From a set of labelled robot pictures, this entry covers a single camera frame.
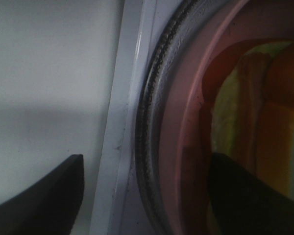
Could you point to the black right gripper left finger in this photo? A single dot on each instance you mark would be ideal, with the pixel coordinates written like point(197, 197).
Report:
point(48, 207)

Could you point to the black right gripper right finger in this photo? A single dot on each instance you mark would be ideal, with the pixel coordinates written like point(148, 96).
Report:
point(244, 205)

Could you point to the pink round plate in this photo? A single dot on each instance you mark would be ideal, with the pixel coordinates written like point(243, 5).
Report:
point(210, 27)

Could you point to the sandwich with bread and lettuce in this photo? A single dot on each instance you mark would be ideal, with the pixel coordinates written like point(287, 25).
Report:
point(253, 115)

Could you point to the white microwave oven body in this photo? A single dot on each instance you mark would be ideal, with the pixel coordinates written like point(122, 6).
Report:
point(70, 76)

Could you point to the glass microwave turntable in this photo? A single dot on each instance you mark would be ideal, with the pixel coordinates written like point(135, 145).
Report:
point(159, 98)

